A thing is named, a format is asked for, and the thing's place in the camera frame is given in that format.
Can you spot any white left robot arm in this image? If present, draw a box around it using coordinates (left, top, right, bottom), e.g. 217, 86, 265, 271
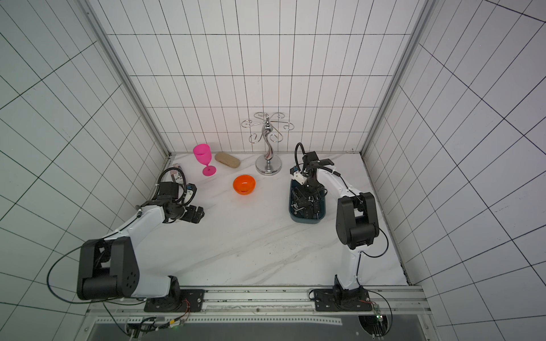
77, 182, 204, 300

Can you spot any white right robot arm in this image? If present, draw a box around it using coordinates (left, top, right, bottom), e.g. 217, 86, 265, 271
289, 144, 380, 294

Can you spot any teal plastic storage box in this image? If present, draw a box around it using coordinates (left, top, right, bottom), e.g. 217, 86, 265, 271
289, 180, 328, 224

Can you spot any silver metal cup rack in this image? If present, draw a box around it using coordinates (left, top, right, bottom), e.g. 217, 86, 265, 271
241, 112, 294, 176

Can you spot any pink plastic wine goblet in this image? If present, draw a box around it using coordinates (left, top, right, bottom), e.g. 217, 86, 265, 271
193, 144, 216, 177

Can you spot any orange plastic bowl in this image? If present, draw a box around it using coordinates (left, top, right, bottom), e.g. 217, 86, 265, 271
233, 175, 256, 196

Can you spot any beige woven glasses case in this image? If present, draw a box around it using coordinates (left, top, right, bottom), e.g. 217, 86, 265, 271
215, 152, 241, 169

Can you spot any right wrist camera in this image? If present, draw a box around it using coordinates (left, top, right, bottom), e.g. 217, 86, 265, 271
290, 167, 307, 185

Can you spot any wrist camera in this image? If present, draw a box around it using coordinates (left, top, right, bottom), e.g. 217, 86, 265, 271
290, 167, 307, 185
185, 183, 197, 196

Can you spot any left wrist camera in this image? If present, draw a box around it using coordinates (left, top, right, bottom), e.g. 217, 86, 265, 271
185, 183, 197, 196

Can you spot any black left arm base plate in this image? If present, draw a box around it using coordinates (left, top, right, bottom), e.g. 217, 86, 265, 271
144, 289, 205, 313

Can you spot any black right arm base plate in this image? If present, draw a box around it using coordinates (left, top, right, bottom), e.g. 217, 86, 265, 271
309, 286, 373, 312

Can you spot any aluminium frame rail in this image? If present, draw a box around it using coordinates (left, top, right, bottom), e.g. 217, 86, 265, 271
87, 284, 427, 318

